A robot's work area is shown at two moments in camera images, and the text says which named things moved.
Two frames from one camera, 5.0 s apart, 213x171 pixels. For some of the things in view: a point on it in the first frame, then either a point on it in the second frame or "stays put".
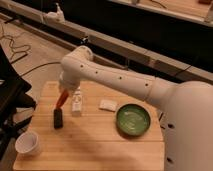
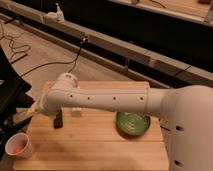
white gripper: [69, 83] to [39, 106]
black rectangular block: [58, 118] stays put
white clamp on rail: [55, 17] stays put
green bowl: [132, 119] stays put
